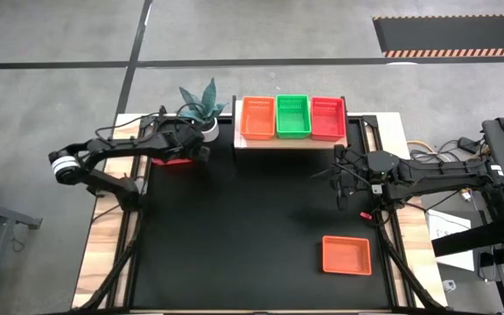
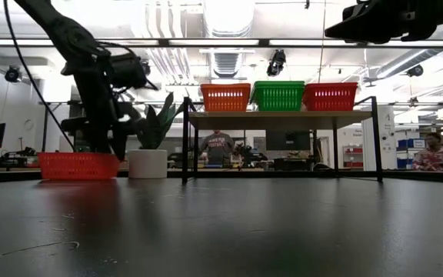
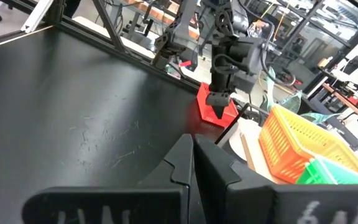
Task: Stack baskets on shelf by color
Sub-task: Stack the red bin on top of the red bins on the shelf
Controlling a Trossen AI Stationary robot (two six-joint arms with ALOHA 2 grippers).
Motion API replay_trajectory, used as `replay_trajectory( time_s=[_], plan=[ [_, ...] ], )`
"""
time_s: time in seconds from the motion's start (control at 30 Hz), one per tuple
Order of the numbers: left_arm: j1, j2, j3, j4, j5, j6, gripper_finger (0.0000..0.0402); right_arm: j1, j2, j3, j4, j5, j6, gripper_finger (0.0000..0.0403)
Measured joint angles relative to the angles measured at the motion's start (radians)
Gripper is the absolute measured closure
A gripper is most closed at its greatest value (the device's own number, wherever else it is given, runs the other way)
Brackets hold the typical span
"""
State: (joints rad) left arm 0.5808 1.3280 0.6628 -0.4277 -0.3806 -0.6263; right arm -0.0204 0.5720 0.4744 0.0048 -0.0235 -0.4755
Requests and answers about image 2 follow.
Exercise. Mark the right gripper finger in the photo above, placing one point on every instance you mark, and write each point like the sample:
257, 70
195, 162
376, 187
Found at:
364, 27

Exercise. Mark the rack with red bins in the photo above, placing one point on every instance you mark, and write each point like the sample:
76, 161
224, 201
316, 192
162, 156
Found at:
353, 155

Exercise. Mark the green snake plant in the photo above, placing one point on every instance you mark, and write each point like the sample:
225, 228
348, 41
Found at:
156, 131

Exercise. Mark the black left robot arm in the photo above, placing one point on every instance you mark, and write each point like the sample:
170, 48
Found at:
67, 34

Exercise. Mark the black wall screen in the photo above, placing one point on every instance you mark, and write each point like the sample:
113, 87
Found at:
287, 140

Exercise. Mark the white plant pot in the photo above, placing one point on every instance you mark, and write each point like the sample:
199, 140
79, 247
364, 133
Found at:
148, 165

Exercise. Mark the black table mat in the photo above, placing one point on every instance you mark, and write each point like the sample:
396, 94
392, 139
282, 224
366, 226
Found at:
221, 231

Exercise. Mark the silver ceiling air duct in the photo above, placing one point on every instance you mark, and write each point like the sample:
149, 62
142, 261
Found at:
229, 17

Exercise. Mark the black ceiling spotlight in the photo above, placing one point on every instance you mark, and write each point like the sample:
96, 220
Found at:
415, 71
12, 74
276, 63

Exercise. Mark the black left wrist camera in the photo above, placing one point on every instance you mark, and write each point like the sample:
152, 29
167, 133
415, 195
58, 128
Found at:
129, 71

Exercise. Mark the round wall clock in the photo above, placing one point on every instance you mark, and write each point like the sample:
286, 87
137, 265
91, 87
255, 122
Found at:
28, 124

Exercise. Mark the orange plastic basket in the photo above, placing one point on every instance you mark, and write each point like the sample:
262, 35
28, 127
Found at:
225, 102
225, 87
225, 84

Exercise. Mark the black overhead light bar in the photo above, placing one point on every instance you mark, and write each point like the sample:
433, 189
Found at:
214, 42

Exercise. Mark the white column with signs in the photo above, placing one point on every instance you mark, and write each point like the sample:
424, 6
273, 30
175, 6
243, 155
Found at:
388, 157

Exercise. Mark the blue storage bins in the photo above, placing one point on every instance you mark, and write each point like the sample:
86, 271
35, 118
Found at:
403, 143

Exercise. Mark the person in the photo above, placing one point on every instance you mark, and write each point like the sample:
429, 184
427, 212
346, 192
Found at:
217, 148
433, 157

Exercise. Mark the wooden shelf with black legs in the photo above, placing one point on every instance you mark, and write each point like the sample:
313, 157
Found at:
275, 120

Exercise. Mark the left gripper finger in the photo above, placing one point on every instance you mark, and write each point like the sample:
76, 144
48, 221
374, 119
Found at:
98, 140
120, 138

